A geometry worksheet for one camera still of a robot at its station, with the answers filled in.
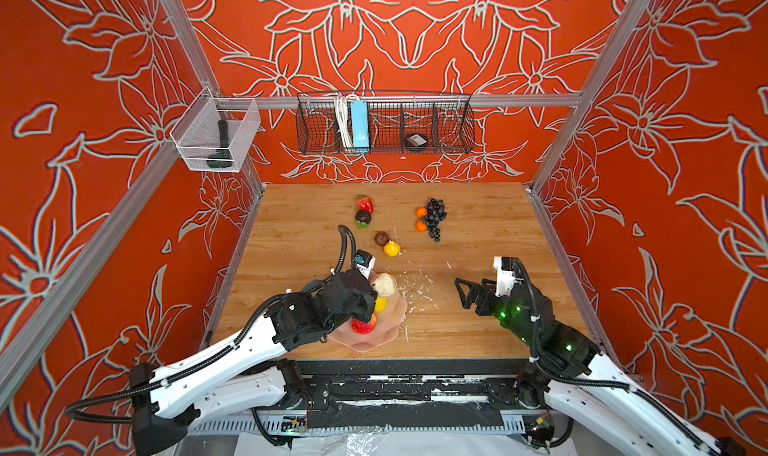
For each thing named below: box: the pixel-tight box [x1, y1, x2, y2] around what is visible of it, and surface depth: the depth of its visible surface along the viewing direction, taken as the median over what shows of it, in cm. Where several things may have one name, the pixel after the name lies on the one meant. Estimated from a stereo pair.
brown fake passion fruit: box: [374, 231, 390, 247], surface depth 102 cm
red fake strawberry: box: [356, 194, 374, 214], surface depth 112 cm
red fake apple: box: [351, 314, 377, 335], surface depth 80 cm
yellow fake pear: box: [383, 240, 401, 257], surface depth 100 cm
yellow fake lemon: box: [375, 297, 388, 313], surface depth 85 cm
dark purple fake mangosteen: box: [355, 209, 372, 229], surface depth 108 cm
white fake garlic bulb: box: [373, 272, 397, 297], surface depth 75 cm
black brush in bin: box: [206, 119, 233, 169], surface depth 81 cm
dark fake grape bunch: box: [426, 197, 447, 242], surface depth 106 cm
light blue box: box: [350, 100, 370, 153], surface depth 91 cm
